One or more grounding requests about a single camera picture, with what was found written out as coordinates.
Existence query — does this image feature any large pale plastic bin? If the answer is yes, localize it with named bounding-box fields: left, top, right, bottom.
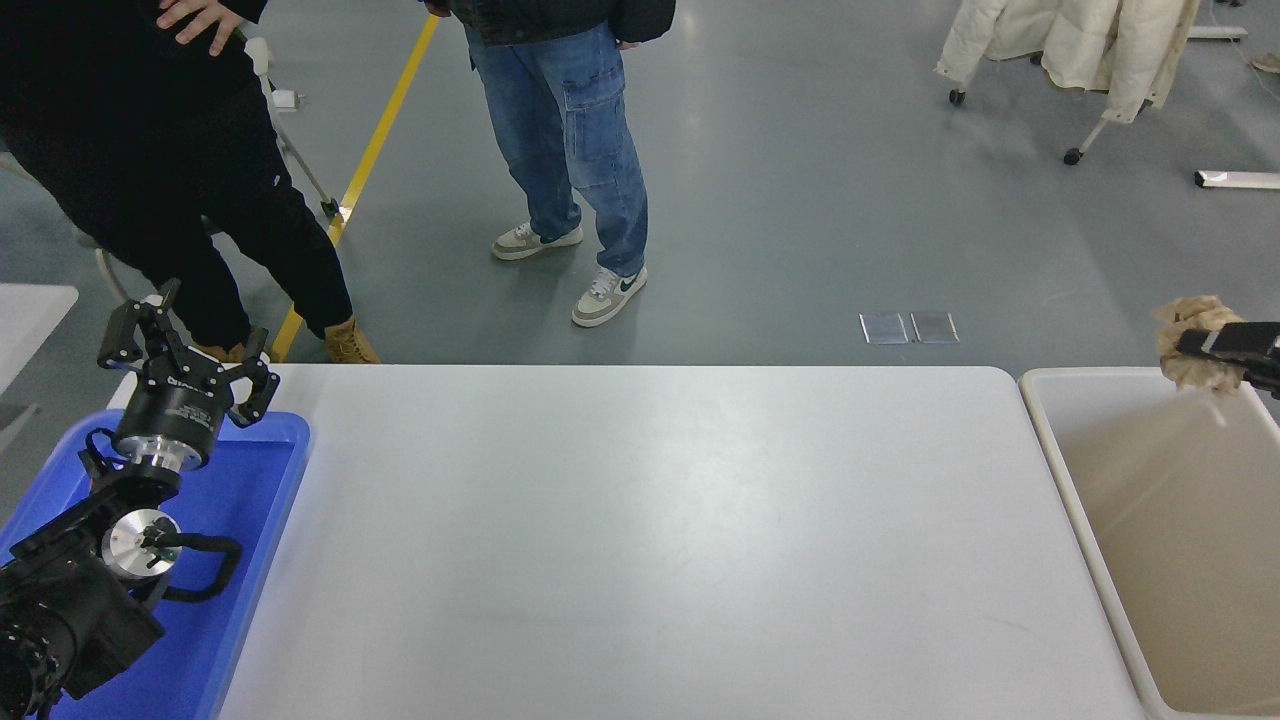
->
left=1018, top=367, right=1280, bottom=720

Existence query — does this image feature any grey chair with white frame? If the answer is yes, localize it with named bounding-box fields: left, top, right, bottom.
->
left=95, top=36, right=342, bottom=301

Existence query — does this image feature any white wheeled frame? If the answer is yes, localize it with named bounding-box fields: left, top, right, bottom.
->
left=947, top=60, right=1113, bottom=165

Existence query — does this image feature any blue plastic tray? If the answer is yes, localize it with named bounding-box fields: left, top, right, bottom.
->
left=0, top=410, right=313, bottom=720

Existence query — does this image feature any tan paper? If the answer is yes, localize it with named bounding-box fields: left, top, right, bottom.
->
left=1155, top=295, right=1251, bottom=396

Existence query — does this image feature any cream padded coat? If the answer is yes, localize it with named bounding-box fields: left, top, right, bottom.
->
left=933, top=0, right=1199, bottom=123

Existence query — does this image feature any small white side table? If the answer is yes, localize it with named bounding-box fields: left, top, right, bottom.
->
left=0, top=283, right=79, bottom=393

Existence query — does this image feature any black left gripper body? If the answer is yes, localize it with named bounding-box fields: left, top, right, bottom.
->
left=112, top=348, right=238, bottom=459

